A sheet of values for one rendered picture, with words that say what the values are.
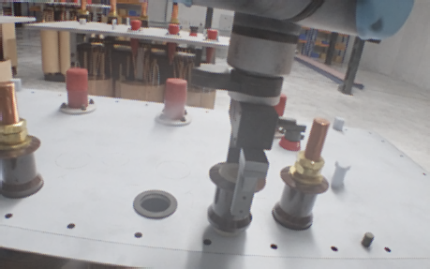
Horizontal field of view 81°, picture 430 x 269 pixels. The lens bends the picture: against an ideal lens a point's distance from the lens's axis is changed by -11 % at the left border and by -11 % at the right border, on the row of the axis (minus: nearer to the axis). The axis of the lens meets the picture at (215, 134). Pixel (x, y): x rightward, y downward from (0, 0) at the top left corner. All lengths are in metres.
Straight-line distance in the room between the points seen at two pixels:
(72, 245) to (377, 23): 0.48
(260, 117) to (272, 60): 0.07
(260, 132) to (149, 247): 0.25
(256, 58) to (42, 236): 0.42
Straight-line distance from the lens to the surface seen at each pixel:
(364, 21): 0.25
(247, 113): 0.34
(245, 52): 0.35
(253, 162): 0.33
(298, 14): 0.24
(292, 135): 0.86
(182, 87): 0.89
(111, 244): 0.48
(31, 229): 0.53
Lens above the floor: 1.70
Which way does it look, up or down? 23 degrees down
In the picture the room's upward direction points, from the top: 9 degrees clockwise
